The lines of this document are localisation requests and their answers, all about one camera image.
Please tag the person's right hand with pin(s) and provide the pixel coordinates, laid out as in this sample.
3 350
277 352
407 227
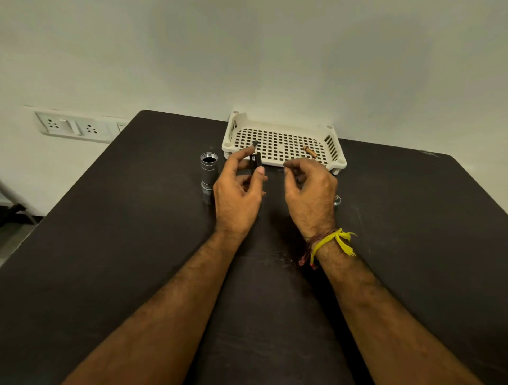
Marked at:
313 202

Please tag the person's left hand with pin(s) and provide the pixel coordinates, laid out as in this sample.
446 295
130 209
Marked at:
234 202

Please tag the person's right thumb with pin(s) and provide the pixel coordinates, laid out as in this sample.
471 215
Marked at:
289 184

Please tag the person's left thumb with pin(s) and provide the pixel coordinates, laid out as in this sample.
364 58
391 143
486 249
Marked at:
258 180

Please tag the small black cylindrical part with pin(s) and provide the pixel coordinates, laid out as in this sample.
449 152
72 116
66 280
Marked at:
256 160

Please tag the person's right forearm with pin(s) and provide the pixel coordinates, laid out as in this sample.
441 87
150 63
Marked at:
389 321

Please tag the person's left forearm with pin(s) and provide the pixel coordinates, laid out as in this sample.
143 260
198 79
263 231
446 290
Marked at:
158 321

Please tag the small brown cylindrical part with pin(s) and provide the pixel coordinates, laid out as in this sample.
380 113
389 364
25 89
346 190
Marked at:
310 152

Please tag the white perforated plastic tray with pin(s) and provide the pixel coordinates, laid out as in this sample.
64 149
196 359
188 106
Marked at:
283 142

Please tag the silver metal flashlight tube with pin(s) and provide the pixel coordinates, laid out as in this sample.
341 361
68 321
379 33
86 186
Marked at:
208 171

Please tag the red thread wristband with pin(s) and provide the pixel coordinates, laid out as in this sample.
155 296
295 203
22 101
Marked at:
309 250

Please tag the yellow thread wristband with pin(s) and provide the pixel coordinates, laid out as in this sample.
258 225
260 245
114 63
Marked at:
333 242

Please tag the white wall socket panel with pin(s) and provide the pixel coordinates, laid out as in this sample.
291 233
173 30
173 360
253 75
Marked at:
75 127

